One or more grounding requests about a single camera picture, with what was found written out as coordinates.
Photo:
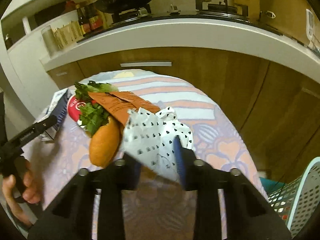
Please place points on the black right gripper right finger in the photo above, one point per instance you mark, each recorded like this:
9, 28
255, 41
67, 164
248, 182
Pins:
248, 213

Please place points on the black gas stove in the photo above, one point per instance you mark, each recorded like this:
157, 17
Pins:
204, 9

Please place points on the blue white milk carton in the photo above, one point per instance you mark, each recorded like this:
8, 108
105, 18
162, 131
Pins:
57, 108

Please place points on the white kitchen countertop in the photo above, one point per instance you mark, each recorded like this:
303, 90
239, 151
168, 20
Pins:
194, 32

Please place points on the green leafy vegetables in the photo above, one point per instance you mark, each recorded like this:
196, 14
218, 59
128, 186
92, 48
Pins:
92, 114

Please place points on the wooden cabinet with handles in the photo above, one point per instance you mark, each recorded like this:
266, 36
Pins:
275, 108

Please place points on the person's left hand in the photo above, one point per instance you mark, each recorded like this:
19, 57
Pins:
29, 195

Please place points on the dark sauce bottle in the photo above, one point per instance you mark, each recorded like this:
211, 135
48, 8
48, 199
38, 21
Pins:
81, 19

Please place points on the wicker woven container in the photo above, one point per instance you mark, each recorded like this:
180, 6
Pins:
68, 34

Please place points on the white heart-patterned paper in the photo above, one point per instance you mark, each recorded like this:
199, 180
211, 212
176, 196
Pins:
149, 139

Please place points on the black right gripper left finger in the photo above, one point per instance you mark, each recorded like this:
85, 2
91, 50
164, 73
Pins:
70, 214

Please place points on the orange bread roll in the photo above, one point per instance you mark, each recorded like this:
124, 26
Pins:
104, 143

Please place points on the white perforated trash basket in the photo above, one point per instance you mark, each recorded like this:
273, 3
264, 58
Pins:
296, 201

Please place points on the large metal stock pot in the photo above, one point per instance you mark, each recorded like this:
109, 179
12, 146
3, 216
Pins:
294, 18

